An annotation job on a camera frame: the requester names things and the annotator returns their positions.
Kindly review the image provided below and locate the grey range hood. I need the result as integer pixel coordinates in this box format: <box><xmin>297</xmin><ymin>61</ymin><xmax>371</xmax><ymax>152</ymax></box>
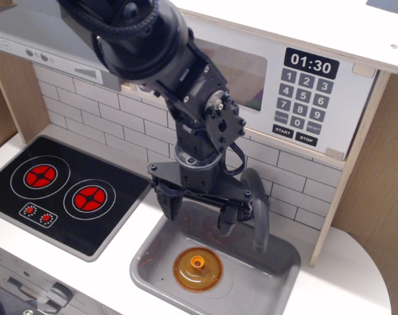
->
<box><xmin>0</xmin><ymin>1</ymin><xmax>123</xmax><ymax>92</ymax></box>

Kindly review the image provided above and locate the grey metal sink basin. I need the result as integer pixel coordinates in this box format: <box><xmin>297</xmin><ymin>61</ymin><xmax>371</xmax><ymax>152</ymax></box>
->
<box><xmin>130</xmin><ymin>201</ymin><xmax>301</xmax><ymax>314</ymax></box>

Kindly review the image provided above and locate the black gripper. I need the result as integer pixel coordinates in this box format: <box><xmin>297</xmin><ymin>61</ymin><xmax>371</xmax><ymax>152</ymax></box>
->
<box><xmin>147</xmin><ymin>162</ymin><xmax>255</xmax><ymax>237</ymax></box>

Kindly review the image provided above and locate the orange transparent pot lid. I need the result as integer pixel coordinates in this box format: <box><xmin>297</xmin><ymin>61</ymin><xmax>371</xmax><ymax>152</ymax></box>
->
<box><xmin>173</xmin><ymin>247</ymin><xmax>223</xmax><ymax>293</ymax></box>

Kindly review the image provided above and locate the black toy stovetop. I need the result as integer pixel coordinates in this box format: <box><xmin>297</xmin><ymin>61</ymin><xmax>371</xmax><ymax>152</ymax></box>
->
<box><xmin>0</xmin><ymin>136</ymin><xmax>149</xmax><ymax>262</ymax></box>

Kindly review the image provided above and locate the wooden side panel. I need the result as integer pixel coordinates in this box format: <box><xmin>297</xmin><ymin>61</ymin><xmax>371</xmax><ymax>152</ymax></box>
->
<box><xmin>309</xmin><ymin>70</ymin><xmax>390</xmax><ymax>268</ymax></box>

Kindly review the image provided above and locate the grey toy faucet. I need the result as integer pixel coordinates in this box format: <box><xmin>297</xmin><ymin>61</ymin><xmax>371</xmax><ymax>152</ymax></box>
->
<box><xmin>240</xmin><ymin>168</ymin><xmax>269</xmax><ymax>253</ymax></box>

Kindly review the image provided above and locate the white wooden top shelf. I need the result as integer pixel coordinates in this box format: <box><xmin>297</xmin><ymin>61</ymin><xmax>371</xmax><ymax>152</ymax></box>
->
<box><xmin>174</xmin><ymin>1</ymin><xmax>398</xmax><ymax>74</ymax></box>

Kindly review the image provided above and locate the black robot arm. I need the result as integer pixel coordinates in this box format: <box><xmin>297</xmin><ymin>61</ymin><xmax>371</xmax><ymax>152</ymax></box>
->
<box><xmin>60</xmin><ymin>1</ymin><xmax>254</xmax><ymax>236</ymax></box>

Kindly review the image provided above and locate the white toy microwave door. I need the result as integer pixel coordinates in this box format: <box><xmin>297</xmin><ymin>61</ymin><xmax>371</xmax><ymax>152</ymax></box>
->
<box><xmin>184</xmin><ymin>14</ymin><xmax>378</xmax><ymax>160</ymax></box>

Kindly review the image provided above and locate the green toy vegetable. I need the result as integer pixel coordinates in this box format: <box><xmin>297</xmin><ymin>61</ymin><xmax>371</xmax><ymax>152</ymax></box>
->
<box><xmin>246</xmin><ymin>90</ymin><xmax>263</xmax><ymax>111</ymax></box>

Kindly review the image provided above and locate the grey oven door handle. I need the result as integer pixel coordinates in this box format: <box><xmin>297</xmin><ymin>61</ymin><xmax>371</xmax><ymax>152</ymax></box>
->
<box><xmin>3</xmin><ymin>277</ymin><xmax>74</xmax><ymax>314</ymax></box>

